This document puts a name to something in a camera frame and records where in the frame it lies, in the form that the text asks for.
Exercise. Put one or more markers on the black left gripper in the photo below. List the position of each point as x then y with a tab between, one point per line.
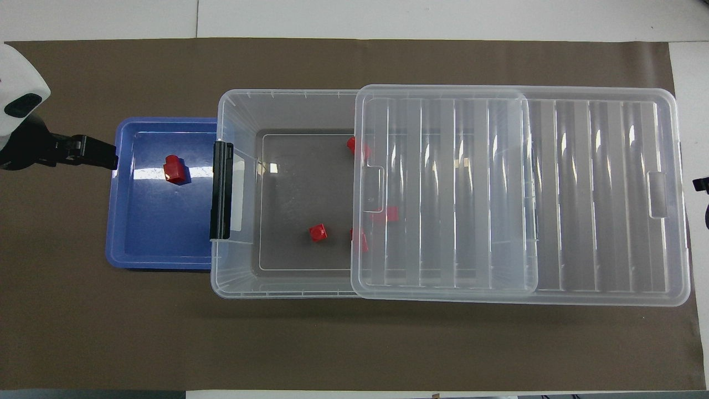
33	152

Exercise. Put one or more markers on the red toy block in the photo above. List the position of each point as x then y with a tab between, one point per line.
354	147
388	214
360	241
175	170
318	233

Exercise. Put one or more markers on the clear ribbed plastic lid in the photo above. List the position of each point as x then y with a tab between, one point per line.
598	221

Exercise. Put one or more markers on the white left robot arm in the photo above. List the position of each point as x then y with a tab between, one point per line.
16	77

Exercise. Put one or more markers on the blue plastic tray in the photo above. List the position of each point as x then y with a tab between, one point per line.
155	227

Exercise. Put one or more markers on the clear plastic storage box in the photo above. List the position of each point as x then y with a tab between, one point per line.
299	260

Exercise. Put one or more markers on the brown paper mat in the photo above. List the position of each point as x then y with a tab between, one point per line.
166	332

